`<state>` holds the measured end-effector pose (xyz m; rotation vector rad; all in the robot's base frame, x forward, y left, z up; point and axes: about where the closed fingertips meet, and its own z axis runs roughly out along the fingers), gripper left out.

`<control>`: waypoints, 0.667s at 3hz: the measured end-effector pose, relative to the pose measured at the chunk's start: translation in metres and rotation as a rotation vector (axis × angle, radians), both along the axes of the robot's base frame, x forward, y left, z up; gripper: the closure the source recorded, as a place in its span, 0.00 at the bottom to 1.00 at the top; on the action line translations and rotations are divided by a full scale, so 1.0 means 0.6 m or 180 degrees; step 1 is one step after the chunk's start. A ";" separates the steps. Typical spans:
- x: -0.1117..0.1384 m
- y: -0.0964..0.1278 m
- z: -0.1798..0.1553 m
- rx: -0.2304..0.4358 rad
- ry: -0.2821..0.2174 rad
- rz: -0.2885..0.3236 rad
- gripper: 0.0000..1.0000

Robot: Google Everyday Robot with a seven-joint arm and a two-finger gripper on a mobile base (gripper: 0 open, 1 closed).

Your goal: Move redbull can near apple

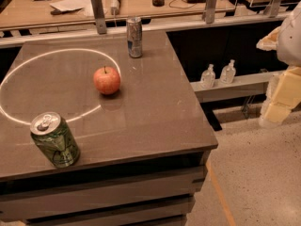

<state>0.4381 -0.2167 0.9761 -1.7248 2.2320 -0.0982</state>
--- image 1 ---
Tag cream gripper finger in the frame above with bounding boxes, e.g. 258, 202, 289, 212
259, 67, 301, 128
256, 27, 280, 51

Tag silver blue redbull can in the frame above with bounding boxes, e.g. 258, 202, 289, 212
127, 17, 142, 58

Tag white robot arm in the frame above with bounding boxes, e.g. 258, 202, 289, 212
256, 2, 301, 128

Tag red apple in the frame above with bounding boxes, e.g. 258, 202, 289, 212
93, 66, 120, 95

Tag green soda can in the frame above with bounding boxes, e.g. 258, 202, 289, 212
30, 112, 80, 168

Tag clear bottle right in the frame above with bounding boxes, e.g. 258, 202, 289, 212
220, 59, 236, 84

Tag clear bottle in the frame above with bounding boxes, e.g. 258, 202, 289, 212
220, 59, 236, 84
200, 64, 215, 89

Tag clear bottle left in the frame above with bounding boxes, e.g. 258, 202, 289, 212
200, 64, 215, 89

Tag grey drawer cabinet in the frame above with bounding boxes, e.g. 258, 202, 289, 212
0, 152, 209, 226

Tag white paper sheets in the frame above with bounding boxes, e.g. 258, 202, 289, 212
50, 0, 93, 17

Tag grey metal post right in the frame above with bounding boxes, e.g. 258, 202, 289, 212
263, 0, 282, 18

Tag grey metal post left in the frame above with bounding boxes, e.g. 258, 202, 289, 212
90, 0, 107, 34

